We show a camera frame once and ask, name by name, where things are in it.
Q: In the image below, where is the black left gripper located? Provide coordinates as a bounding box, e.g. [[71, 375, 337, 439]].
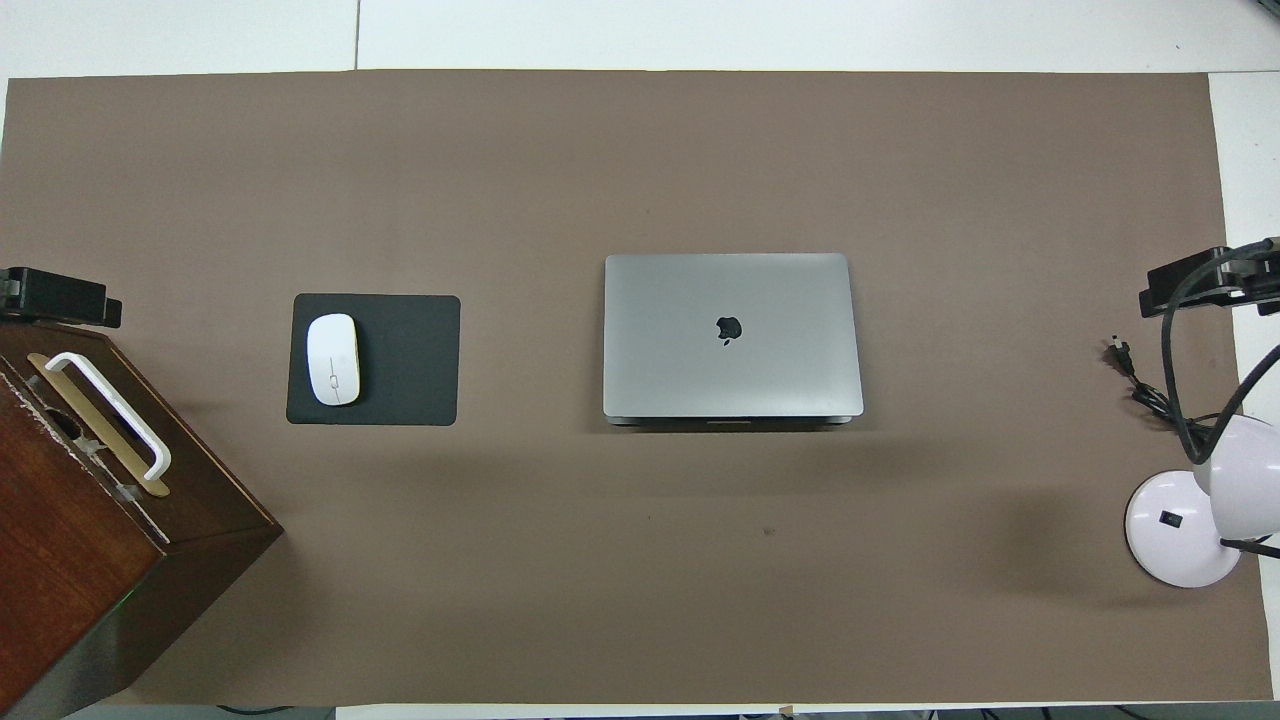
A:
[[0, 266, 124, 330]]

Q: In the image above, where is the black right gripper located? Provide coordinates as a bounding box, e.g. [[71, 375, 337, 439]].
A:
[[1139, 244, 1280, 320]]

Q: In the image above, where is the silver laptop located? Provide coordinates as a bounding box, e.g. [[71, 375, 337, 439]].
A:
[[602, 252, 866, 429]]

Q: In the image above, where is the white computer mouse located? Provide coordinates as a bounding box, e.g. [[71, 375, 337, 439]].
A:
[[305, 313, 362, 407]]

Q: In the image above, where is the dark wooden box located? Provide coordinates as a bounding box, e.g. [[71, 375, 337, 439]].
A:
[[0, 320, 285, 719]]

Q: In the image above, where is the white desk lamp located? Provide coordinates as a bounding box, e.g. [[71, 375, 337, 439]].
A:
[[1124, 413, 1280, 589]]

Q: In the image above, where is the black mouse pad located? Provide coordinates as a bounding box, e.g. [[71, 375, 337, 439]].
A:
[[286, 293, 462, 427]]

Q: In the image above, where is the brown paper table mat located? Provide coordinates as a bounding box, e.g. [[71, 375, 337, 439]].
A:
[[0, 68, 1273, 706]]

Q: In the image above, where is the white box handle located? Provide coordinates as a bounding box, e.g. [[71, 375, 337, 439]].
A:
[[44, 351, 173, 483]]

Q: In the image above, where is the black lamp power cable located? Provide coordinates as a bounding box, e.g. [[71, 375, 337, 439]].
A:
[[1110, 338, 1216, 451]]

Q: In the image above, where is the brass handle plate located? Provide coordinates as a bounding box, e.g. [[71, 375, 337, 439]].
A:
[[27, 352, 171, 498]]

